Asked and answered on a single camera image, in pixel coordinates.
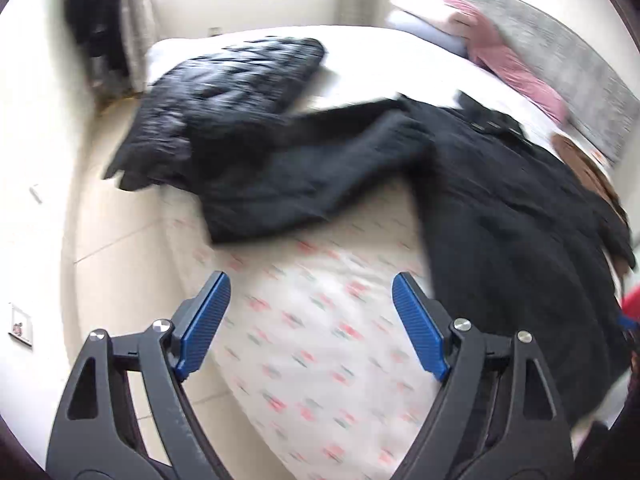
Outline red object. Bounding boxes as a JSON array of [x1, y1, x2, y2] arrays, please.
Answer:
[[618, 289, 640, 335]]

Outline brown garment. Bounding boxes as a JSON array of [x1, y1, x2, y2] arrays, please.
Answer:
[[550, 132, 635, 273]]

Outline black shiny puffer jacket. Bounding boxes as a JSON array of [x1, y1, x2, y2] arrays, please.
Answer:
[[102, 36, 327, 192]]

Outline bed with floral printed sheet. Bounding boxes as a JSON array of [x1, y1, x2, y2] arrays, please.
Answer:
[[144, 24, 628, 480]]

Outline white wall socket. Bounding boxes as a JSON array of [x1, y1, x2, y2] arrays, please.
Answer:
[[7, 303, 34, 349]]

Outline dark hanging clothes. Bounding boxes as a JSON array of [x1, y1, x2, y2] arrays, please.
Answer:
[[64, 0, 132, 92]]

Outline black long coat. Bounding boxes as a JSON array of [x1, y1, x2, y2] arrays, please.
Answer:
[[197, 91, 637, 428]]

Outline sheer white curtain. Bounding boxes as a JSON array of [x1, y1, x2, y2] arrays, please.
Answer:
[[119, 0, 162, 93]]

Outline white pillow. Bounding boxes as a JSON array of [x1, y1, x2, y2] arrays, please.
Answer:
[[386, 0, 472, 57]]

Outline dark cloth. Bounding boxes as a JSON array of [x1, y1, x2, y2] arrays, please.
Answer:
[[574, 417, 627, 480]]

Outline grey upholstered headboard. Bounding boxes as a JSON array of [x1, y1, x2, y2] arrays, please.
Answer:
[[449, 0, 635, 162]]

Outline pink pillow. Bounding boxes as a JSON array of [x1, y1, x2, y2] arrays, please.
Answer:
[[439, 0, 569, 125]]

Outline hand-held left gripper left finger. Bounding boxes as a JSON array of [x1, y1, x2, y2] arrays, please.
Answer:
[[45, 271, 233, 480]]

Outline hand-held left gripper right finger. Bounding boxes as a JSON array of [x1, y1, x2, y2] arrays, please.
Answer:
[[391, 272, 576, 480]]

